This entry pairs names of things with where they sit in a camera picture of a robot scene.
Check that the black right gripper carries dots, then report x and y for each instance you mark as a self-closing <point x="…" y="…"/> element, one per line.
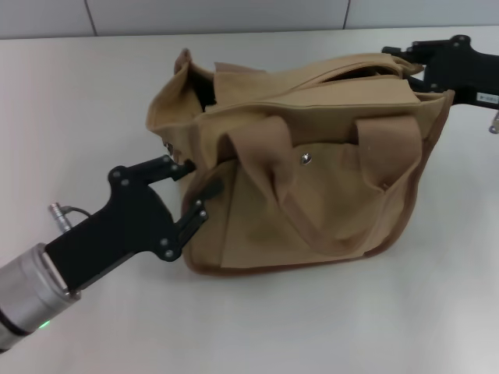
<point x="468" y="74"/>

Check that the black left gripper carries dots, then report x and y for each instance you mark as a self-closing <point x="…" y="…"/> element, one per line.
<point x="117" y="230"/>

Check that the khaki canvas food bag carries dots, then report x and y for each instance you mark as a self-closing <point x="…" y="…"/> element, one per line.
<point x="312" y="195"/>

